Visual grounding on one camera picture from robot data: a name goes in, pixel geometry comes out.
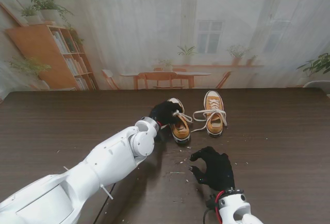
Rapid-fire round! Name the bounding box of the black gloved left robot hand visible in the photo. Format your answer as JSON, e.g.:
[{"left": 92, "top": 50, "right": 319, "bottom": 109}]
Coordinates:
[{"left": 149, "top": 100, "right": 185, "bottom": 128}]

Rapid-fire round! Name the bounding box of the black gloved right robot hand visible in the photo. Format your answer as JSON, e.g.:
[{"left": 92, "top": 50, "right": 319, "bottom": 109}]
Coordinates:
[{"left": 189, "top": 146, "right": 236, "bottom": 192}]

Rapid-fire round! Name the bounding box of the yellow canvas sneaker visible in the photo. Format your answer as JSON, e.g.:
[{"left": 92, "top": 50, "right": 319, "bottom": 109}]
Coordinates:
[
  {"left": 167, "top": 97, "right": 192, "bottom": 145},
  {"left": 203, "top": 90, "right": 225, "bottom": 138}
]

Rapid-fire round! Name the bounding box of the printed room scene backdrop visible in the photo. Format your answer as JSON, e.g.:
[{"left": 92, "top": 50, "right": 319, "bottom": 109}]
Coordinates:
[{"left": 0, "top": 0, "right": 330, "bottom": 91}]

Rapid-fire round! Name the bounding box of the red cable on right arm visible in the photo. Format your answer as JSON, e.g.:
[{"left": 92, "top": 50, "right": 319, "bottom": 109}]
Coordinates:
[{"left": 215, "top": 189, "right": 224, "bottom": 224}]

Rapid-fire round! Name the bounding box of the black cable under left arm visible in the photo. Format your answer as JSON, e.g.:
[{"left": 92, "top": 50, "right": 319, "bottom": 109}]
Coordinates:
[{"left": 92, "top": 182, "right": 117, "bottom": 224}]

